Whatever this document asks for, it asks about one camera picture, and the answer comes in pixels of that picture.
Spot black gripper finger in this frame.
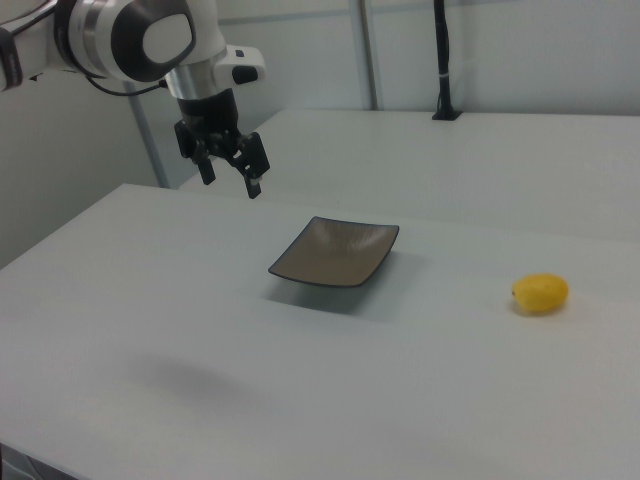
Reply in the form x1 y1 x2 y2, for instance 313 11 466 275
227 131 272 200
173 119 218 187

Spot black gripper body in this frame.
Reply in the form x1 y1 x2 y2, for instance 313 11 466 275
177 89 247 152

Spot yellow potato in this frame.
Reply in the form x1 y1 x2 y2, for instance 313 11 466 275
511 272 570 316

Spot square brown ceramic plate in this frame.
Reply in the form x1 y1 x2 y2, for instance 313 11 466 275
267 215 401 289

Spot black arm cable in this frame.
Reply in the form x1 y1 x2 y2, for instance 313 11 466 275
79 69 169 98

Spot grey horizontal wall rail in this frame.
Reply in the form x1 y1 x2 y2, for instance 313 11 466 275
217 3 640 26

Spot black camera stand pole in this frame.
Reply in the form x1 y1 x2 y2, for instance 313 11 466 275
432 0 462 122

